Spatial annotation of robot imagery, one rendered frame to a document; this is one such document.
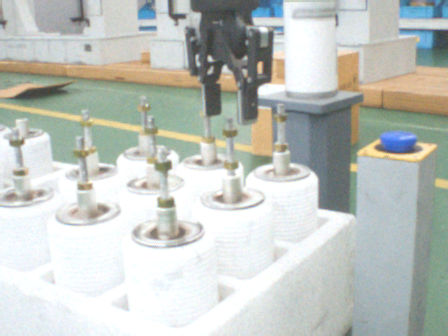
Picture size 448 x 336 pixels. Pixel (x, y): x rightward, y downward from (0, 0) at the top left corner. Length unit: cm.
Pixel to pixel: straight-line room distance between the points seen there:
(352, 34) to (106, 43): 187
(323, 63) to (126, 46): 321
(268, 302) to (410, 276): 16
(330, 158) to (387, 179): 43
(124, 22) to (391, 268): 365
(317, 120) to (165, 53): 255
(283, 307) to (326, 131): 44
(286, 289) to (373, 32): 220
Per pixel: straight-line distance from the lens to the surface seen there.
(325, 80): 107
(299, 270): 71
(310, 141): 105
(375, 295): 71
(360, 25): 279
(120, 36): 416
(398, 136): 66
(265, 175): 78
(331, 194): 110
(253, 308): 64
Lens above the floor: 48
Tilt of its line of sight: 16 degrees down
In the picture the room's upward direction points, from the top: 2 degrees counter-clockwise
